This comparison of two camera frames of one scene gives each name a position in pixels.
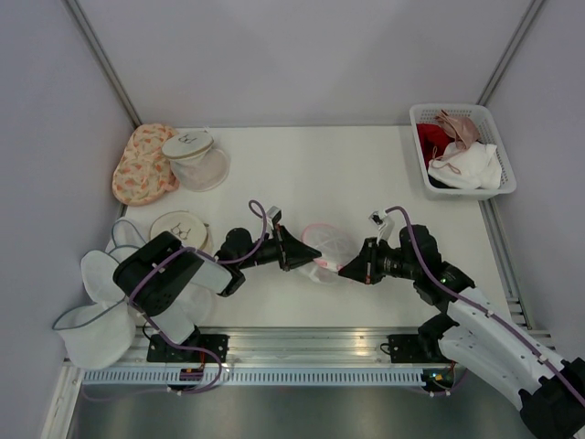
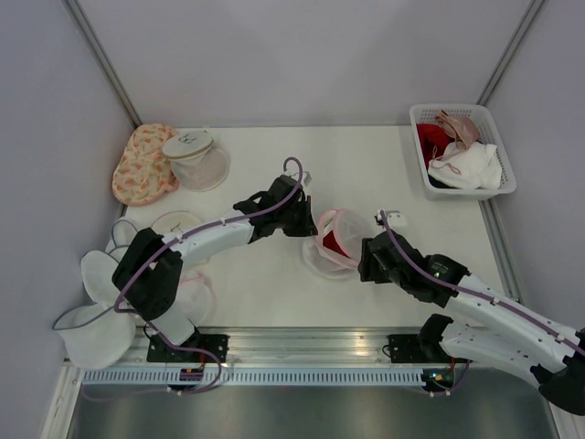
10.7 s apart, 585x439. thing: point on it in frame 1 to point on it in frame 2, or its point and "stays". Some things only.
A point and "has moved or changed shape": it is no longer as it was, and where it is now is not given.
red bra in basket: x=433 y=142 stays
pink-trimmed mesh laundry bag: x=336 y=248 has moved or changed shape
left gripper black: x=294 y=252 to x=307 y=228
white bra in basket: x=476 y=166 stays
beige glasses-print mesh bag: x=190 y=230 stays
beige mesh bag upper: x=195 y=161 stays
